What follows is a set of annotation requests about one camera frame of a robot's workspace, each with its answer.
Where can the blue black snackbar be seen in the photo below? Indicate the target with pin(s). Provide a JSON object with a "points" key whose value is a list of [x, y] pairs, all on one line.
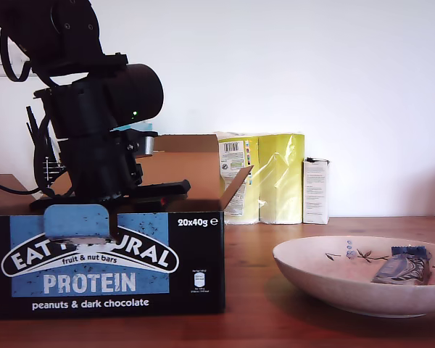
{"points": [[398, 270]]}

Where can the yellow paper roll pack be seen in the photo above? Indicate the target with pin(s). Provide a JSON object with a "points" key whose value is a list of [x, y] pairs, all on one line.
{"points": [[279, 181]]}

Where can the teal tissue box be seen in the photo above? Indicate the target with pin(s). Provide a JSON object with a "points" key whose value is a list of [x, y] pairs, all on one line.
{"points": [[141, 127]]}

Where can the white plate blue flowers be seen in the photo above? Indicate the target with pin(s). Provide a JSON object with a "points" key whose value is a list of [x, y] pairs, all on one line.
{"points": [[330, 286]]}

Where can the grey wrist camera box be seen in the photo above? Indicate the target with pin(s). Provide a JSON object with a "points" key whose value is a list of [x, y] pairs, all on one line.
{"points": [[146, 145]]}

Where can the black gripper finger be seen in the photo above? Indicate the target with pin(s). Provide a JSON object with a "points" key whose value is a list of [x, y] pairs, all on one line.
{"points": [[148, 204]]}

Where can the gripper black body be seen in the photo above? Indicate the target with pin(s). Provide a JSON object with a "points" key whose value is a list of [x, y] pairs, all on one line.
{"points": [[98, 166]]}

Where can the white printed carton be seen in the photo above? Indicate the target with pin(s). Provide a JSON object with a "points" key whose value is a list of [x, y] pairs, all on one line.
{"points": [[315, 192]]}

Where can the black blue snackbar carton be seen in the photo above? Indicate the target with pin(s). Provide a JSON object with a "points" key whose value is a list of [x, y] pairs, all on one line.
{"points": [[199, 261]]}

